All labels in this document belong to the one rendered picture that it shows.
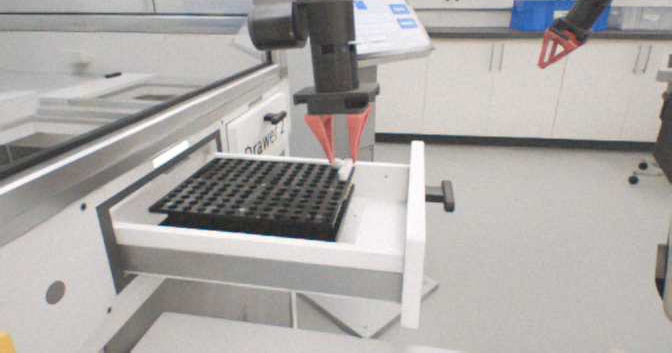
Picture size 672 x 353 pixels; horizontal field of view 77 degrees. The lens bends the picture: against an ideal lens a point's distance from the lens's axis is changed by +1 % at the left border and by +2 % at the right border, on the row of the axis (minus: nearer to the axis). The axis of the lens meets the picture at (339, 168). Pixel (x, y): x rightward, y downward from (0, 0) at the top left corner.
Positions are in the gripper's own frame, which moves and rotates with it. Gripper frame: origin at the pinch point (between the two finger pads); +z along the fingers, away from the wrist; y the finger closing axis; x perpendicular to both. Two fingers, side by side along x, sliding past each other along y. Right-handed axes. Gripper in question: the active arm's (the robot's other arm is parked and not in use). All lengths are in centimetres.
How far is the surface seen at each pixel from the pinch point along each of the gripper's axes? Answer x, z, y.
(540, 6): 307, -12, 81
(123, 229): -17.5, 2.5, -21.2
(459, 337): 74, 94, 18
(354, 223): -2.7, 8.7, 1.5
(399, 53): 91, -5, -1
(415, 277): -17.8, 6.2, 10.6
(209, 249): -17.0, 4.8, -11.5
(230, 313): 8.9, 35.8, -28.0
